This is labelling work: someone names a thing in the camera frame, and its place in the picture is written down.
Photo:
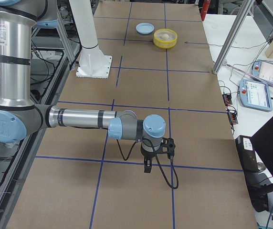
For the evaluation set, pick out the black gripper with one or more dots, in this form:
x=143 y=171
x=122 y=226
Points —
x=147 y=155

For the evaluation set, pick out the white steamed bun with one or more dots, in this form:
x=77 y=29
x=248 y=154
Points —
x=165 y=36

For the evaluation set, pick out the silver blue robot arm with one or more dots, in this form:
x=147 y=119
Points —
x=20 y=116

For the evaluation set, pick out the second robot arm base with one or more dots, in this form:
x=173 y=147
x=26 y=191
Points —
x=46 y=14

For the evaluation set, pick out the yellow bamboo steamer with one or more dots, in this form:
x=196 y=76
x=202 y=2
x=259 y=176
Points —
x=165 y=45

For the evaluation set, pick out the white steamer liner cloth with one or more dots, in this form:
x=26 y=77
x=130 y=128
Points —
x=171 y=35

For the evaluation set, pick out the orange black adapter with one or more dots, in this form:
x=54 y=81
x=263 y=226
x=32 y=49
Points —
x=232 y=116
x=227 y=98

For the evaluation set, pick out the black box device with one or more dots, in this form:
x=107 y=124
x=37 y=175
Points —
x=247 y=155

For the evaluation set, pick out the near blue teach pendant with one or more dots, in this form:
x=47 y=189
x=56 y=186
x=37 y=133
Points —
x=255 y=95

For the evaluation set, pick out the blue teach pendant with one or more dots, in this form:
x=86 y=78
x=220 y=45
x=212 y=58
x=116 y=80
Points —
x=263 y=70
x=255 y=95

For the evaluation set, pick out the light blue plate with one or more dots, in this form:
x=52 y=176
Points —
x=145 y=28

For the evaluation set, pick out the far blue teach pendant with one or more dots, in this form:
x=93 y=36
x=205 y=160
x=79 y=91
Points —
x=263 y=70

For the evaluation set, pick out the red cylinder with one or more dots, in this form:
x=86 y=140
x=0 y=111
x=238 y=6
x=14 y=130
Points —
x=204 y=9

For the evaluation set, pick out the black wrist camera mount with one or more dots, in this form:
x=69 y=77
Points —
x=167 y=146

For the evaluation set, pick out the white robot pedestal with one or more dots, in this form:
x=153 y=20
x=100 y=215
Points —
x=92 y=63

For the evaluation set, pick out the aluminium frame post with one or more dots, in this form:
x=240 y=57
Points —
x=240 y=17

